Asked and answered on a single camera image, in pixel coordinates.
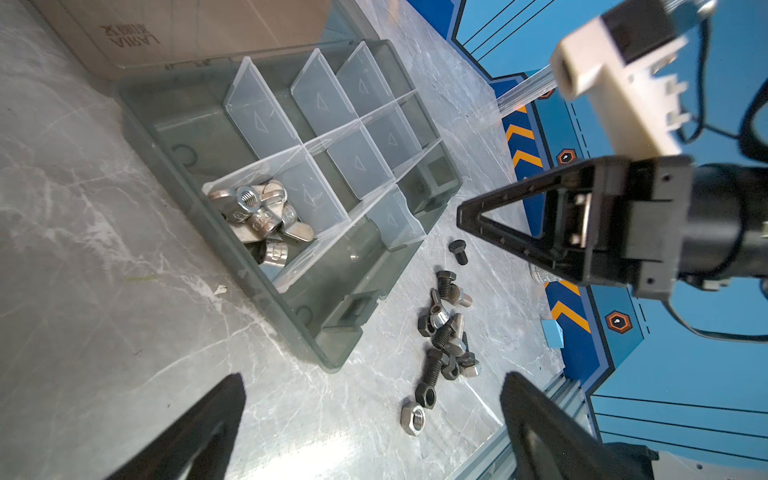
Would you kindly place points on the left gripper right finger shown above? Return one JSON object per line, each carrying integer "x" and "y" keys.
{"x": 548, "y": 444}

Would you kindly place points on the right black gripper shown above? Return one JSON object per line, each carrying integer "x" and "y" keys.
{"x": 616, "y": 222}

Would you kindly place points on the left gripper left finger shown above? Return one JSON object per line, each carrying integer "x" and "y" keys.
{"x": 199, "y": 444}

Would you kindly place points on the grey plastic organizer box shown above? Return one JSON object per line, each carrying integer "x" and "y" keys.
{"x": 219, "y": 94}

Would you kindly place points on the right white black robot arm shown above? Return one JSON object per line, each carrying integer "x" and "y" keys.
{"x": 725, "y": 233}

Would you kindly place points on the pile of screws and nuts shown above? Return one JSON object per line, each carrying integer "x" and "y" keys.
{"x": 450, "y": 355}

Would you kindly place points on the black bolt far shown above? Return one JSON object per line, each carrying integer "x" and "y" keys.
{"x": 458, "y": 249}

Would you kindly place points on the blue triangular block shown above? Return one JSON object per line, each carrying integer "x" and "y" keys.
{"x": 553, "y": 333}

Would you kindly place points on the black hex nut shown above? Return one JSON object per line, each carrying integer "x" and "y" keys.
{"x": 425, "y": 395}

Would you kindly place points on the silver hex nut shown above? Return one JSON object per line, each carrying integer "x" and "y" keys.
{"x": 413, "y": 418}

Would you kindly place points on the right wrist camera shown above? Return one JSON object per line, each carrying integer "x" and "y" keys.
{"x": 616, "y": 59}

